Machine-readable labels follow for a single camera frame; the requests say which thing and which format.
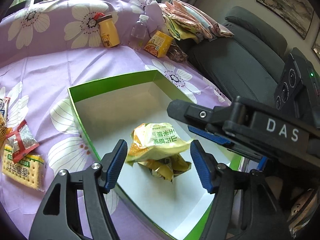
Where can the yellow crumpled snack wrapper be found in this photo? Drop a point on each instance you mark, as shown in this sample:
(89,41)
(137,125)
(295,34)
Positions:
(167,168)

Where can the soda cracker pack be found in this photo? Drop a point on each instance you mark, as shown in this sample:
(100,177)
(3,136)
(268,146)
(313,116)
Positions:
(28,171)

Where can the red white seed packet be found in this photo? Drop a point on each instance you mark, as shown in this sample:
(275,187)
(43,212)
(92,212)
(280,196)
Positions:
(22,141)

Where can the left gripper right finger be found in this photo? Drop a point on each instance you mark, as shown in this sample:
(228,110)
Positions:
(260,215)

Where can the orange snack bag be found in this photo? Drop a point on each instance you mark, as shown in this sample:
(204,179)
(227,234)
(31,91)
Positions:
(4,130)

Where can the clear water bottle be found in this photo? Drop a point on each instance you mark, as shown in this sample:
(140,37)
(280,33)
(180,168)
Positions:
(138,33)

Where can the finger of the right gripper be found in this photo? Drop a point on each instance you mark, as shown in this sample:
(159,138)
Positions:
(217,118)
(241,150)

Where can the brown wrapped snack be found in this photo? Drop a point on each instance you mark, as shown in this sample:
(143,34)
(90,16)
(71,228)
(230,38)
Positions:
(175,53)

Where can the yellow drink carton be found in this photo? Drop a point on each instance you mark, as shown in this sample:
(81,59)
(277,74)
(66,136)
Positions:
(159,44)

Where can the yellow bear bottle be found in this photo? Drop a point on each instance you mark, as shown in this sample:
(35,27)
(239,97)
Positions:
(108,31)

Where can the framed landscape painting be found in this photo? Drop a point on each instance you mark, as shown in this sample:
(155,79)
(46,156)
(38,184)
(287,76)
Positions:
(296,13)

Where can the green white cardboard box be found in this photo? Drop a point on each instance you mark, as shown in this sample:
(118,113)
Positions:
(120,107)

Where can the green yellow corn snack bag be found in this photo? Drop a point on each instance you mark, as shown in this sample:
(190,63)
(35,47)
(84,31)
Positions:
(155,141)

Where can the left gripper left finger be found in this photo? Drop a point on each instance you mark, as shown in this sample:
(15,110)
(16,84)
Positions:
(58,215)

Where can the dark grey sofa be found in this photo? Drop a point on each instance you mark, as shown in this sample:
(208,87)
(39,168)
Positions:
(249,64)

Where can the blue white snack packet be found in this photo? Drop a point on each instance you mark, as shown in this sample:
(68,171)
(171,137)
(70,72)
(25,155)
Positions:
(4,107)

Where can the folded pink yellow blankets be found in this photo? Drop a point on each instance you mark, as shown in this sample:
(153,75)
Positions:
(185,21)

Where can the purple floral sheet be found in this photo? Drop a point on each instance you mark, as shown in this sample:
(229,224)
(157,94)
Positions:
(54,45)

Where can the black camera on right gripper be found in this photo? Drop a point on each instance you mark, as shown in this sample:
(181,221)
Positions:
(297,93)

